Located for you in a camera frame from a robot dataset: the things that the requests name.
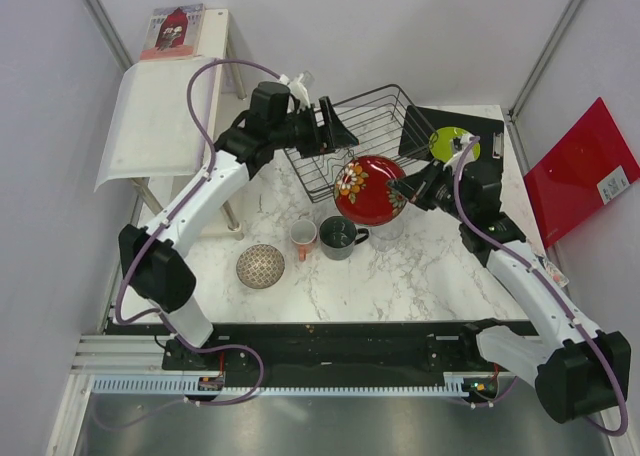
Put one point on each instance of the white slotted cable duct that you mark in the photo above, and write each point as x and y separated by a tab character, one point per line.
199	386

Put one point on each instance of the red plastic folder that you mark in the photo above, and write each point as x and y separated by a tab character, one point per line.
589	167

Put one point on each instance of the orange pink mug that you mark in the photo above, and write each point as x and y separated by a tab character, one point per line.
303	234

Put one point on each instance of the clear octagonal glass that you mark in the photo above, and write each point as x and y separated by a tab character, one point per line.
385	237

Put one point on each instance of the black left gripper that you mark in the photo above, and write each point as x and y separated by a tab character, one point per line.
325	138

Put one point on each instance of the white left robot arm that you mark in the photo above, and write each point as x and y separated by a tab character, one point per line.
153	256

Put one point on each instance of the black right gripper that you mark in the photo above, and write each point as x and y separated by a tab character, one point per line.
417	186

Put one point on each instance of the lime green plate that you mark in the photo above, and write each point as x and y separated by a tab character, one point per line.
447	141

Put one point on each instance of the red cover book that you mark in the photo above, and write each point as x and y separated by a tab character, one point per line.
173	33

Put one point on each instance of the white translucent mat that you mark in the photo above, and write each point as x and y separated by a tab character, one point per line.
151	132

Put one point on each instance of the black clipboard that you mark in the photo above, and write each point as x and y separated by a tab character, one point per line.
465	121

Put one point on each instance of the black wire dish rack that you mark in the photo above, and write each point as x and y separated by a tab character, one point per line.
386	122

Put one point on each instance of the red patterned white bowl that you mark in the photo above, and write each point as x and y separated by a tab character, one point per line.
260	266

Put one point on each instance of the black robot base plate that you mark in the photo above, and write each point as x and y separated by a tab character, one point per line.
360	353

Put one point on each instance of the white side shelf table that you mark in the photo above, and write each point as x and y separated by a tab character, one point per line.
228	96

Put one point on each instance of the dark red patterned bowl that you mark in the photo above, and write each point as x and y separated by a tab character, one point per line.
361	192

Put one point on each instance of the grey mug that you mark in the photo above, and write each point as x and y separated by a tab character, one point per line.
339	236

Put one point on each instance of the Little Women book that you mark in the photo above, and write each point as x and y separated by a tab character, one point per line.
551	269

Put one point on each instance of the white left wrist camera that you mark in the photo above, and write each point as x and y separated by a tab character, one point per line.
299	86

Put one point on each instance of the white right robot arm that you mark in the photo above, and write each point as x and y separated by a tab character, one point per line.
575	368

